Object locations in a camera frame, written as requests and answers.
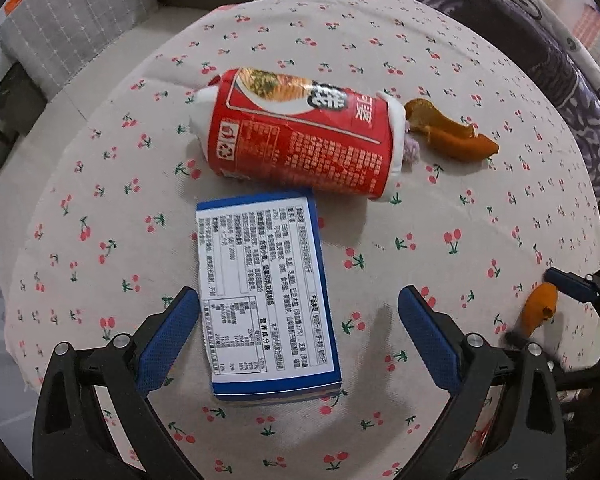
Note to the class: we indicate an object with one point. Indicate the grey checked cushion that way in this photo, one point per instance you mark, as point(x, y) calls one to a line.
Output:
point(80, 20)

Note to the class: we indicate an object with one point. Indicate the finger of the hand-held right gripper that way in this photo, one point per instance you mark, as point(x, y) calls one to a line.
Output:
point(572, 282)
point(580, 372)

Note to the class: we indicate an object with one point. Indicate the cherry print tablecloth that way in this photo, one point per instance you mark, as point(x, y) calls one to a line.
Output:
point(430, 240)

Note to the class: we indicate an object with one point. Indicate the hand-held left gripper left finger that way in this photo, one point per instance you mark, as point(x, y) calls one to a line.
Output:
point(167, 340)

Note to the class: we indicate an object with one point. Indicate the red instant noodle cup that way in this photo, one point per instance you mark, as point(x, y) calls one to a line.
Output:
point(305, 150)

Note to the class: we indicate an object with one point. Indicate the blue and white box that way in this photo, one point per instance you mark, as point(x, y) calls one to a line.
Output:
point(265, 285)

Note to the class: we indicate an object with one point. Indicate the purple patterned blanket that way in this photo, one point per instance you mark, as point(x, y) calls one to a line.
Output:
point(555, 60)

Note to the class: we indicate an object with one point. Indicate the small orange toy carrot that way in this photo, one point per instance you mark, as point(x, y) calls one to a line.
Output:
point(537, 310)

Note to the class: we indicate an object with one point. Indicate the black stool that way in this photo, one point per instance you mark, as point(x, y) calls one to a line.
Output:
point(12, 100)

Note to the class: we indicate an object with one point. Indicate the crumpled tissue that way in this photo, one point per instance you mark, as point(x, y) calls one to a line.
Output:
point(411, 152)

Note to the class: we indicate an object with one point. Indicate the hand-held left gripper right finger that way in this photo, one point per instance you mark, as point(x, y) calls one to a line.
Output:
point(427, 340)

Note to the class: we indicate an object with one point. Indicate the large orange peel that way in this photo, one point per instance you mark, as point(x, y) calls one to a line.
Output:
point(455, 137)

